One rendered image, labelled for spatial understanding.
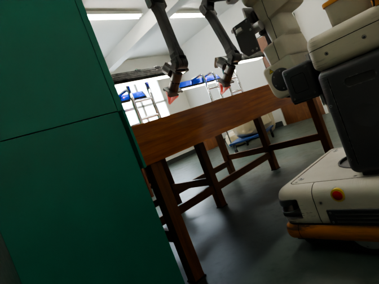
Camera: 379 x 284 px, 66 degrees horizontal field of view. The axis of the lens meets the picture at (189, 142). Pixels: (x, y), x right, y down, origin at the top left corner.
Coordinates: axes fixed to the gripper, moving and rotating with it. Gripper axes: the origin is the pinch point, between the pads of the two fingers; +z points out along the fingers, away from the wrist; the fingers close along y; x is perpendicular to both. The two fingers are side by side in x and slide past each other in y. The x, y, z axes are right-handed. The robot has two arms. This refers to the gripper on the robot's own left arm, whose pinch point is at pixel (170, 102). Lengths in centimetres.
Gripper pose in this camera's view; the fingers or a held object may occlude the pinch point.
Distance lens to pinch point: 170.6
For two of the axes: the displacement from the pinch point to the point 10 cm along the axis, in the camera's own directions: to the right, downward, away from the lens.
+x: 6.6, 5.8, -4.7
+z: -2.6, 7.6, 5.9
